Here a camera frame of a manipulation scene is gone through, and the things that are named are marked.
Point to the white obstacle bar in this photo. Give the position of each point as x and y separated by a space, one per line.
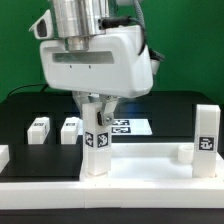
4 156
65 195

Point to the white desk top tray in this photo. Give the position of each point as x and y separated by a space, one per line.
150 162

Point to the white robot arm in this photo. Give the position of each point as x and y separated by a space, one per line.
75 22

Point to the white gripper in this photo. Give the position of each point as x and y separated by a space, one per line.
115 64

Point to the white front obstacle bar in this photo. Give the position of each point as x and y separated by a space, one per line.
65 195

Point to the white marker tag plate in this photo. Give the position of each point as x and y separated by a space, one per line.
130 127

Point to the white left obstacle bar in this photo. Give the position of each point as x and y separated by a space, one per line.
4 156

